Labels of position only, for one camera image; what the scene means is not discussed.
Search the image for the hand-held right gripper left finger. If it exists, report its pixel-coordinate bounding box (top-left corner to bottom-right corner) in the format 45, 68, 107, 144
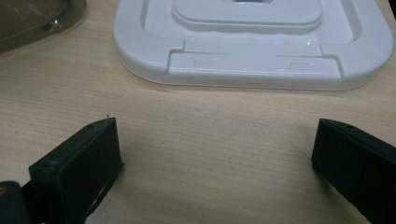
21, 117, 124, 224

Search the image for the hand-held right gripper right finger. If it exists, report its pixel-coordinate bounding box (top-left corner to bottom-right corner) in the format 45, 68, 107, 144
310, 118, 396, 224

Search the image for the white plastic lid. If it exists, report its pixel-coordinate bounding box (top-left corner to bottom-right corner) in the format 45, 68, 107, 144
112, 0, 395, 91

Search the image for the clear brown storage box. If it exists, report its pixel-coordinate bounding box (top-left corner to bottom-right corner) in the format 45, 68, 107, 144
0, 0, 88, 55

